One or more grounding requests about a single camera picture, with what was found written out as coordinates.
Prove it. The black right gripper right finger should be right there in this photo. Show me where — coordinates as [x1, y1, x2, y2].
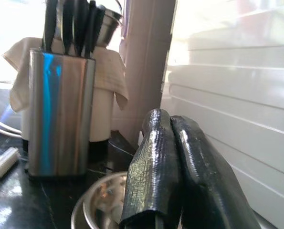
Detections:
[170, 115, 262, 229]

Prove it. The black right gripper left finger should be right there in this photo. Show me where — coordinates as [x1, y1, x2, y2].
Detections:
[118, 108, 184, 229]

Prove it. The stainless steel bowl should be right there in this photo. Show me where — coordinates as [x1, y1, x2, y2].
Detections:
[71, 171, 130, 229]

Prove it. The beige cloth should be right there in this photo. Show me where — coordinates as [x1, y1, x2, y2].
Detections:
[2, 37, 129, 113]

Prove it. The stainless steel knife block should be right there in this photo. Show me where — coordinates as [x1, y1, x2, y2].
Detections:
[27, 47, 96, 178]

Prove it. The steel pot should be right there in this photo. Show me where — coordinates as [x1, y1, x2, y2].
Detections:
[53, 0, 124, 47]

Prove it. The white plastic clip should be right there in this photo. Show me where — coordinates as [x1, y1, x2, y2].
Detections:
[0, 146, 20, 181]

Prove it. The black handled knife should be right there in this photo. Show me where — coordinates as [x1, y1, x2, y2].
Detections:
[74, 0, 90, 57]
[43, 0, 58, 52]
[84, 0, 106, 59]
[62, 0, 75, 55]

